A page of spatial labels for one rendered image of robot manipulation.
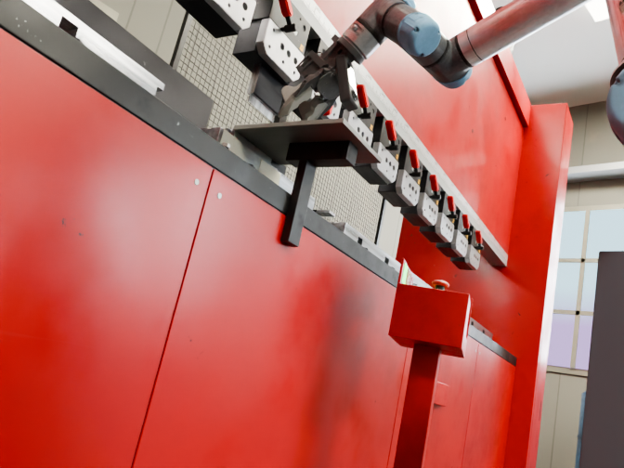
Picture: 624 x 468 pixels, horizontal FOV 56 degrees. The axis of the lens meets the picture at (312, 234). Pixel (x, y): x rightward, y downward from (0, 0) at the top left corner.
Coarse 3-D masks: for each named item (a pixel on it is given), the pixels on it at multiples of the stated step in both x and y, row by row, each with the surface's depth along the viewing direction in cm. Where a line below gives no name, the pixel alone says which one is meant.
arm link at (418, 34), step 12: (396, 12) 116; (408, 12) 114; (420, 12) 113; (384, 24) 118; (396, 24) 115; (408, 24) 112; (420, 24) 111; (432, 24) 112; (396, 36) 115; (408, 36) 112; (420, 36) 112; (432, 36) 113; (444, 36) 119; (408, 48) 114; (420, 48) 113; (432, 48) 115; (444, 48) 119; (420, 60) 120; (432, 60) 119
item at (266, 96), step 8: (256, 64) 132; (256, 72) 131; (264, 72) 132; (256, 80) 130; (264, 80) 133; (272, 80) 135; (248, 88) 131; (256, 88) 130; (264, 88) 133; (272, 88) 135; (280, 88) 138; (256, 96) 131; (264, 96) 133; (272, 96) 135; (280, 96) 138; (256, 104) 132; (264, 104) 134; (272, 104) 136; (280, 104) 138; (264, 112) 135; (272, 112) 137; (272, 120) 137
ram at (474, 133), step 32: (320, 0) 145; (352, 0) 159; (416, 0) 195; (448, 0) 221; (320, 32) 146; (448, 32) 222; (384, 64) 177; (416, 64) 198; (480, 64) 257; (416, 96) 199; (448, 96) 226; (480, 96) 259; (416, 128) 200; (448, 128) 227; (480, 128) 262; (512, 128) 308; (448, 160) 229; (480, 160) 264; (512, 160) 311; (448, 192) 231; (480, 192) 266; (512, 192) 315
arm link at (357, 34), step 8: (352, 24) 123; (360, 24) 121; (344, 32) 123; (352, 32) 122; (360, 32) 121; (368, 32) 121; (352, 40) 122; (360, 40) 121; (368, 40) 122; (376, 40) 122; (360, 48) 122; (368, 48) 123; (376, 48) 124; (368, 56) 124
